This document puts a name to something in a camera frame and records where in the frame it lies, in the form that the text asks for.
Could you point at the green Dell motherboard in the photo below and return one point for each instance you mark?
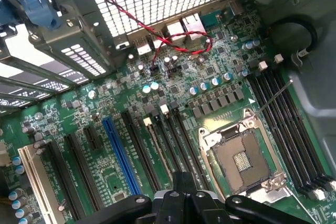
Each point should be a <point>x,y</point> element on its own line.
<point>118,98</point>

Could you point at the silver open PC case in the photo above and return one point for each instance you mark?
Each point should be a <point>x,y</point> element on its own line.
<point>315,98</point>

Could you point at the metal USB port block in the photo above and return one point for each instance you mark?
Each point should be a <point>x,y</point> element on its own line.
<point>144,48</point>
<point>157,37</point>

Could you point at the blue serial port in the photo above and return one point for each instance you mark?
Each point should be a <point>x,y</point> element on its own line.
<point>212,19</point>

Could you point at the black RAM slot white latch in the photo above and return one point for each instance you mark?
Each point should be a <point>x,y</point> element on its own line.
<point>307,129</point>
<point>287,129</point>
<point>147,122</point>
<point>183,150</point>

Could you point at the long black expansion slot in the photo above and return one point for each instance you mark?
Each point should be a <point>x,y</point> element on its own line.
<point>64,182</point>
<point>84,171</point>
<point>140,150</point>

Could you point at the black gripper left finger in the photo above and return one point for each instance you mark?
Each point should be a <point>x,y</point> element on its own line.
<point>170,208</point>

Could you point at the long blue expansion slot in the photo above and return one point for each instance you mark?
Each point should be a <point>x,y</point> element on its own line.
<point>120,155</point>

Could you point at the white power connector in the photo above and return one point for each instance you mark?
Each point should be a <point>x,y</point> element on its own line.
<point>3,154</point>

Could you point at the metal CPU socket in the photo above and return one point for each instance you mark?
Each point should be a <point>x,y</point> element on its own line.
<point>241,161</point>

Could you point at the metal ethernet port block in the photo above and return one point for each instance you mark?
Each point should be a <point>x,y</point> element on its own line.
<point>193,22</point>

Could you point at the blue card retention clip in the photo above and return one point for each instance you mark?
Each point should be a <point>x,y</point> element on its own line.
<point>36,6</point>
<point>6,14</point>

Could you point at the plain metal port block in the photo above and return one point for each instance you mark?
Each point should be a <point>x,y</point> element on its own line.
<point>174,28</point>

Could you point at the white PCI expansion slot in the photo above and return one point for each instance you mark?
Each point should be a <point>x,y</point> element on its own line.
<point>35,176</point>

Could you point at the thin metal locking lever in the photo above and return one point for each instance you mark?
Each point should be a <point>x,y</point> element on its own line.
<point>302,205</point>
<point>275,96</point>

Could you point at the short black expansion slot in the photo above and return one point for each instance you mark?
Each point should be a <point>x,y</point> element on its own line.
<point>93,137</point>

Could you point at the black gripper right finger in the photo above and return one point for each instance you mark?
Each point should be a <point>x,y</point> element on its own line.
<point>202,208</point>

